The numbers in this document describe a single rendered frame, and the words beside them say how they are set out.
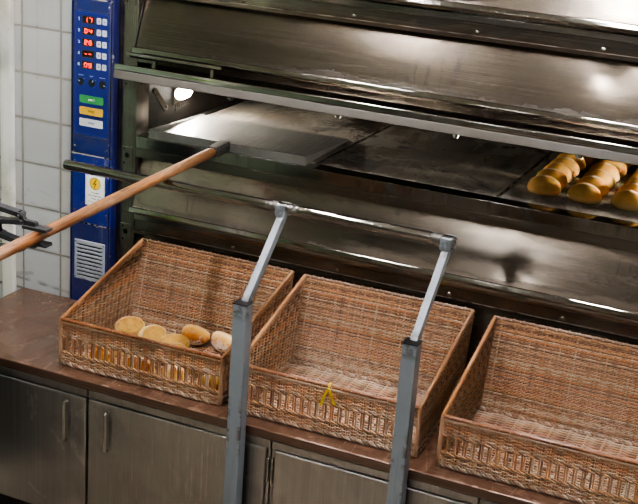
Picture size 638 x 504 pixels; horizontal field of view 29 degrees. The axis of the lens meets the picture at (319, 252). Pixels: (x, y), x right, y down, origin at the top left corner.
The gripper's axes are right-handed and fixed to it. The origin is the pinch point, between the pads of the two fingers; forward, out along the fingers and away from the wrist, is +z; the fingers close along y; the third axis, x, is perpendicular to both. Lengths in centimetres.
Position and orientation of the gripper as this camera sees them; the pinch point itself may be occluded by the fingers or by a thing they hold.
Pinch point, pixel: (37, 235)
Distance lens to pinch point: 312.6
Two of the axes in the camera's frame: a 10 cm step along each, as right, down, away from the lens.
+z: 9.1, 2.0, -3.6
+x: -4.0, 2.7, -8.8
